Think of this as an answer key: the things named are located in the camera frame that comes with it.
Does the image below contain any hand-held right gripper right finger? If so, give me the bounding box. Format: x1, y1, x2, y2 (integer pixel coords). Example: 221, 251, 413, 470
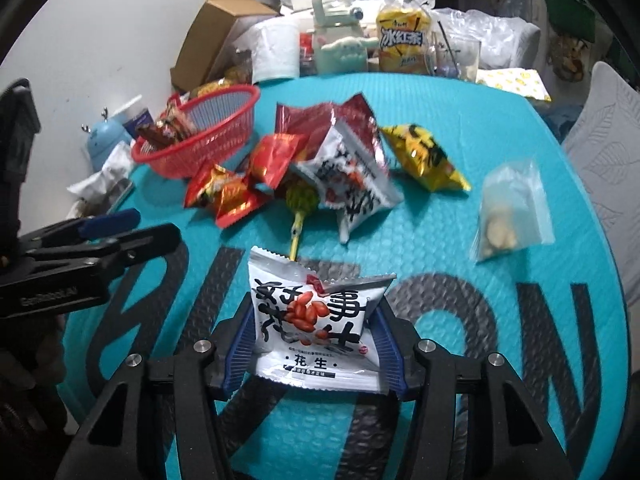
372, 302, 581, 480

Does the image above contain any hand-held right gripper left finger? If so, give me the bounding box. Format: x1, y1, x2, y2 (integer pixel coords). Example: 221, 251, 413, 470
55, 294, 258, 480

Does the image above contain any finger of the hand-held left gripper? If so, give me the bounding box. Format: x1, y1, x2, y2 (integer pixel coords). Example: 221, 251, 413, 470
22, 208, 142, 250
30, 223, 181, 281

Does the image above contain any white peanut snack packet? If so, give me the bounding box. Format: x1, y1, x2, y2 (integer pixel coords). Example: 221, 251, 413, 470
248, 246, 397, 395
295, 122, 405, 245

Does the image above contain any red orange snack packet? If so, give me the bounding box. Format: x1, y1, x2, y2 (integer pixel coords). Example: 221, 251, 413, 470
184, 164, 273, 230

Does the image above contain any red plastic basket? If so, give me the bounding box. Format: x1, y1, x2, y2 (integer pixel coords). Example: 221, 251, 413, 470
131, 84, 261, 179

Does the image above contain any green lollipop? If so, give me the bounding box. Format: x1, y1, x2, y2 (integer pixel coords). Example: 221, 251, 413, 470
284, 180, 319, 261

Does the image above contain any clear zip bag of snacks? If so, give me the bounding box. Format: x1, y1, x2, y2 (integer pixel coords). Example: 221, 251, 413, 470
471, 159, 556, 263

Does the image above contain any yellow snack packet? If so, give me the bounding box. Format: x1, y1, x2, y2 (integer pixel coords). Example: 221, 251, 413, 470
381, 123, 472, 193

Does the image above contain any person's left forearm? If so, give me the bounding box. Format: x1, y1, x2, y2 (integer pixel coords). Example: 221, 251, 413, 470
0, 312, 68, 461

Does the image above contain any white crumpled packet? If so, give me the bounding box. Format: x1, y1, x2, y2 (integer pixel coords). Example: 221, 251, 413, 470
67, 142, 133, 201

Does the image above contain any blue figurine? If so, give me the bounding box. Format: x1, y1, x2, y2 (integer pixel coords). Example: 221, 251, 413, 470
81, 107, 135, 173

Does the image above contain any white capped bottle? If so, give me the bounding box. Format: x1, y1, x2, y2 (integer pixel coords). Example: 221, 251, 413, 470
120, 95, 156, 138

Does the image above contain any pile of small red packets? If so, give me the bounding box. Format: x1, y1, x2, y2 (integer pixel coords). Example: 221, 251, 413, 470
137, 97, 198, 151

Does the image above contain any teal bubble mat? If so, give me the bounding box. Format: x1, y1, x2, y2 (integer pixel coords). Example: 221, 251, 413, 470
65, 72, 631, 480

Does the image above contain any cardboard box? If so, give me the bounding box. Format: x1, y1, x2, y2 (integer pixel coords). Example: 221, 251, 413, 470
170, 0, 280, 93

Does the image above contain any toilet paper roll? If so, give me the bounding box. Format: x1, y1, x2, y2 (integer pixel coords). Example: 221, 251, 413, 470
248, 20, 301, 84

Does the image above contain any grey white pillow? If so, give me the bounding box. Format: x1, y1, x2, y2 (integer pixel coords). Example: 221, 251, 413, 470
562, 60, 640, 306

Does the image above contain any yellow smiley print paper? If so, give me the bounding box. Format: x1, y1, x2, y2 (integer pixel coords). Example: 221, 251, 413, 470
475, 67, 552, 103

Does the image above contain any clear glass cup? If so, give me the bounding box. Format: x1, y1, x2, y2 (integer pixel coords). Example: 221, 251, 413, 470
431, 30, 482, 82

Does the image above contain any yellow iced tea bottle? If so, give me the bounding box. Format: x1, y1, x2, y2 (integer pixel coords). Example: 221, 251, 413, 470
376, 0, 433, 73

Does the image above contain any clear plastic bag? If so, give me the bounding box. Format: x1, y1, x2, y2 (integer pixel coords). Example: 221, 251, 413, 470
435, 7, 541, 71

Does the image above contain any cream water bottle with handle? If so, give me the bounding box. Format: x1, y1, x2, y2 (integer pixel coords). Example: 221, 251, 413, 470
311, 0, 379, 77

